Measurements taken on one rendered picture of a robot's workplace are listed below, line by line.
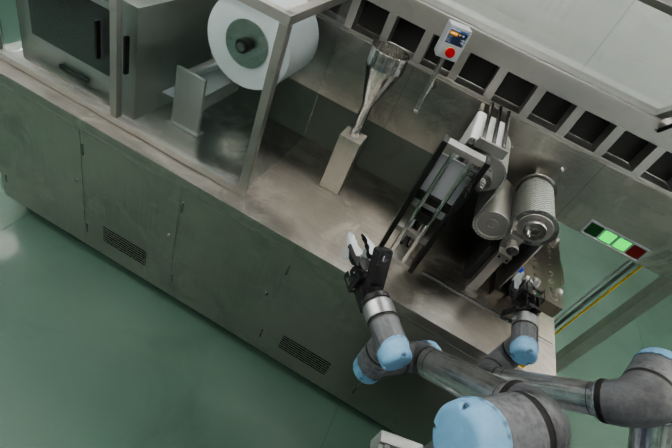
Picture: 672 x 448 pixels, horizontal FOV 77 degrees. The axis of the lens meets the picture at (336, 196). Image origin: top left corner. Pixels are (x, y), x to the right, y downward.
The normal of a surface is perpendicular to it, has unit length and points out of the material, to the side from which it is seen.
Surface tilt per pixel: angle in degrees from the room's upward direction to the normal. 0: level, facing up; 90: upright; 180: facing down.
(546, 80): 90
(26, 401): 0
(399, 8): 90
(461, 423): 83
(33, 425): 0
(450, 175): 90
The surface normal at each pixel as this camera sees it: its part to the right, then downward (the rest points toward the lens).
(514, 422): 0.34, -0.65
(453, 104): -0.37, 0.51
